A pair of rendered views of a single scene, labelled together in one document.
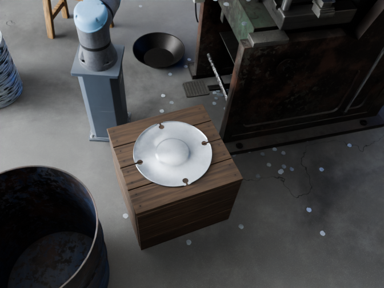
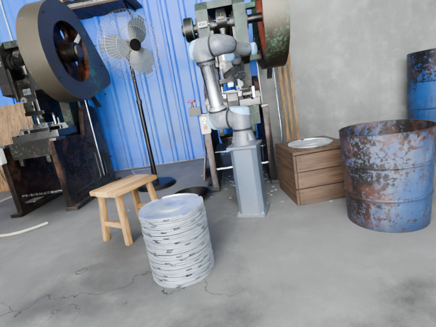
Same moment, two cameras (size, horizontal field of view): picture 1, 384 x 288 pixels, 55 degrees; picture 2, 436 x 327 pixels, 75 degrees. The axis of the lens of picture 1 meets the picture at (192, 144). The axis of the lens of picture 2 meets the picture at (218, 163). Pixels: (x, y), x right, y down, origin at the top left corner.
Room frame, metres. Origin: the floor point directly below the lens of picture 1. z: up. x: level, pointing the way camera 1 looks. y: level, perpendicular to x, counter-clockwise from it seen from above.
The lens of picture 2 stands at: (0.52, 2.05, 0.75)
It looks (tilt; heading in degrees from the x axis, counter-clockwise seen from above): 13 degrees down; 296
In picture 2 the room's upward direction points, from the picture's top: 9 degrees counter-clockwise
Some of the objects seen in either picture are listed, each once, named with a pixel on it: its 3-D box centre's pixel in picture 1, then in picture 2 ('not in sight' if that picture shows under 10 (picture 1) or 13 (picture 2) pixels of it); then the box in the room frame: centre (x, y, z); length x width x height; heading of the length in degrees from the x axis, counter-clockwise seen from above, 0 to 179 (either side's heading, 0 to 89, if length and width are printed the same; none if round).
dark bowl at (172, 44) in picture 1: (159, 53); (191, 196); (1.65, 0.25, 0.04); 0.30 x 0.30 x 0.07
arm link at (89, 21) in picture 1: (92, 22); (239, 117); (1.11, 0.42, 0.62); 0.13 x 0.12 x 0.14; 177
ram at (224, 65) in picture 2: not in sight; (227, 60); (1.40, -0.29, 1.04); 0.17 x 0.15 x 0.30; 111
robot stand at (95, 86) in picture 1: (105, 96); (249, 178); (1.10, 0.42, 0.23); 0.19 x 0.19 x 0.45; 5
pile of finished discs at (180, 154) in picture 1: (172, 152); (309, 143); (0.76, 0.07, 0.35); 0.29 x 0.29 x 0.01
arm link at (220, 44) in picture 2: not in sight; (236, 47); (1.10, 0.31, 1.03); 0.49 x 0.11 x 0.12; 87
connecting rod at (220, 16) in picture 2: not in sight; (222, 31); (1.42, -0.33, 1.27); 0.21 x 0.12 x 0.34; 111
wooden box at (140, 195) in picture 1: (171, 176); (311, 167); (0.76, 0.07, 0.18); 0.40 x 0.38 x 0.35; 118
